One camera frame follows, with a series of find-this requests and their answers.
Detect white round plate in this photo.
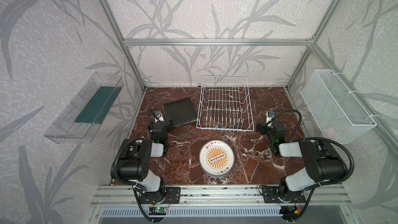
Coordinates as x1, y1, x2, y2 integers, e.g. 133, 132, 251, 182
199, 140, 235, 177

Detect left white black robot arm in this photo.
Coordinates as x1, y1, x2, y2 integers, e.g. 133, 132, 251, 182
110, 120, 174, 202

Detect aluminium frame crossbar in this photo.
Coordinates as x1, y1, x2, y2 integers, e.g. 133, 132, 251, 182
123, 38, 312, 47

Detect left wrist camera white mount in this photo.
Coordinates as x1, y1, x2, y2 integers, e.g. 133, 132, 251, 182
154, 111, 164, 122

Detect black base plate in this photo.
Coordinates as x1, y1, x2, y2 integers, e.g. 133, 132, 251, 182
138, 187, 181, 204
258, 185, 306, 203

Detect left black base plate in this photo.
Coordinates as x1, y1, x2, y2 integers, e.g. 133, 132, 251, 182
138, 187, 181, 204

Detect green led circuit board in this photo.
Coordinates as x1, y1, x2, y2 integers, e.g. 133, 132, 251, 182
149, 206, 168, 216

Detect right base connector wires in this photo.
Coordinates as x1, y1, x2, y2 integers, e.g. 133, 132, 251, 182
279, 205, 304, 222

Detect pink object in basket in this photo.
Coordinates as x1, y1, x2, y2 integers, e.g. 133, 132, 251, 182
322, 127, 340, 140

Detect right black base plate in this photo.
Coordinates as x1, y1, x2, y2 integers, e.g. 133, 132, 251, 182
258, 185, 306, 203

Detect right black corrugated cable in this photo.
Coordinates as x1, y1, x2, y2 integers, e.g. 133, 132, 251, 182
270, 109, 356, 222

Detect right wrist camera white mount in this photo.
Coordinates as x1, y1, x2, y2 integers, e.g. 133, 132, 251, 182
266, 111, 275, 123

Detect aluminium front rail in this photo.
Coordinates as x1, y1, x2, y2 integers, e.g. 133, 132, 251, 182
90, 184, 352, 207

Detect white wire dish rack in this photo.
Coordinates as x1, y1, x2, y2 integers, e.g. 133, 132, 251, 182
197, 76, 255, 132

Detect clear plastic wall shelf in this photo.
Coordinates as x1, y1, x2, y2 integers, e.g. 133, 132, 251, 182
44, 72, 124, 144

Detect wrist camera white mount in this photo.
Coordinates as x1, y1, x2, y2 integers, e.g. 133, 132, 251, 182
266, 111, 275, 123
154, 111, 164, 122

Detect white mesh wall basket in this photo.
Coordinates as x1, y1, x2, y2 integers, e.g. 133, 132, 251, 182
301, 69, 377, 144

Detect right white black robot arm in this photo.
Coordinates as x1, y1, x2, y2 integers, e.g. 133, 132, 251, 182
256, 121, 354, 203

